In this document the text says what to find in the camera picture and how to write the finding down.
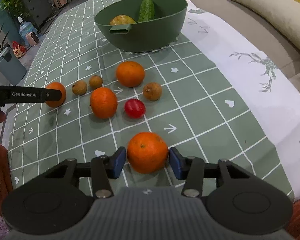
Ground orange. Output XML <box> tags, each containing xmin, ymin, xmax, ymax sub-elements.
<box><xmin>116</xmin><ymin>61</ymin><xmax>145</xmax><ymax>88</ymax></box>
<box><xmin>127</xmin><ymin>132</ymin><xmax>168</xmax><ymax>174</ymax></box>
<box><xmin>90</xmin><ymin>87</ymin><xmax>118</xmax><ymax>119</ymax></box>
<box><xmin>45</xmin><ymin>82</ymin><xmax>66</xmax><ymax>108</ymax></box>

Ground orange top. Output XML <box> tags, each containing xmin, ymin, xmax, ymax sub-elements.
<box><xmin>116</xmin><ymin>61</ymin><xmax>145</xmax><ymax>88</ymax></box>

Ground yellow-green round fruit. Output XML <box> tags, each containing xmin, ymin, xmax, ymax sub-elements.
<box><xmin>110</xmin><ymin>15</ymin><xmax>136</xmax><ymax>25</ymax></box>

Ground green cucumber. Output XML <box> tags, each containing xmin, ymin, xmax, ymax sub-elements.
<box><xmin>138</xmin><ymin>0</ymin><xmax>155</xmax><ymax>22</ymax></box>

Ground grey-green trash bin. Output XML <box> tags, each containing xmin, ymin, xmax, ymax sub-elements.
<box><xmin>0</xmin><ymin>47</ymin><xmax>27</xmax><ymax>86</ymax></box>

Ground red gift bag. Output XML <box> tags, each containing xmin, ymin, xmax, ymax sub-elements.
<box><xmin>12</xmin><ymin>41</ymin><xmax>27</xmax><ymax>59</ymax></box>

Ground pink small heater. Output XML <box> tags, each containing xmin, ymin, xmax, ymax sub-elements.
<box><xmin>26</xmin><ymin>31</ymin><xmax>40</xmax><ymax>46</ymax></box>

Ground blue water jug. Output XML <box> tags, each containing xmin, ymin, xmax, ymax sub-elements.
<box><xmin>18</xmin><ymin>16</ymin><xmax>38</xmax><ymax>46</ymax></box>

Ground brown longan left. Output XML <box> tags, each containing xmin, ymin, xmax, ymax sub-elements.
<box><xmin>71</xmin><ymin>80</ymin><xmax>88</xmax><ymax>95</ymax></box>

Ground brown longan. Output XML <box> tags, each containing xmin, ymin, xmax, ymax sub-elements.
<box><xmin>71</xmin><ymin>80</ymin><xmax>88</xmax><ymax>95</ymax></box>
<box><xmin>89</xmin><ymin>75</ymin><xmax>103</xmax><ymax>90</ymax></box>
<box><xmin>142</xmin><ymin>82</ymin><xmax>162</xmax><ymax>101</ymax></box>

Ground green leafy plant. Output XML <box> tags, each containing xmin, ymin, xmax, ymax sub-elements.
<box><xmin>0</xmin><ymin>0</ymin><xmax>43</xmax><ymax>21</ymax></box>

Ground brown longan middle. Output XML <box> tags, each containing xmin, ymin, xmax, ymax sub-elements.
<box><xmin>89</xmin><ymin>75</ymin><xmax>103</xmax><ymax>90</ymax></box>

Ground dark grey cabinet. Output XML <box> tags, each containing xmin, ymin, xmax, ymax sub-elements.
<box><xmin>23</xmin><ymin>0</ymin><xmax>52</xmax><ymax>27</ymax></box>

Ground green checked tablecloth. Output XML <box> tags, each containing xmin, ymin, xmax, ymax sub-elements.
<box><xmin>8</xmin><ymin>0</ymin><xmax>300</xmax><ymax>199</ymax></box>

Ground red cherry tomato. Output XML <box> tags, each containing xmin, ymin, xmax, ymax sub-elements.
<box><xmin>124</xmin><ymin>99</ymin><xmax>146</xmax><ymax>119</ymax></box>

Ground brown longan right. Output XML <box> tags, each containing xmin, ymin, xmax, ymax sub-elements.
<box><xmin>142</xmin><ymin>82</ymin><xmax>162</xmax><ymax>101</ymax></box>

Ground green colander bowl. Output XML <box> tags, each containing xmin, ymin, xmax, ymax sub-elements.
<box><xmin>94</xmin><ymin>0</ymin><xmax>187</xmax><ymax>53</ymax></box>

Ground beige cushion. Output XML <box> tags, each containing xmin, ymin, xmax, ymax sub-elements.
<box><xmin>231</xmin><ymin>0</ymin><xmax>300</xmax><ymax>50</ymax></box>

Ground beige sofa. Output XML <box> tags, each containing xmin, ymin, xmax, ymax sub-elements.
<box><xmin>190</xmin><ymin>0</ymin><xmax>300</xmax><ymax>92</ymax></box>

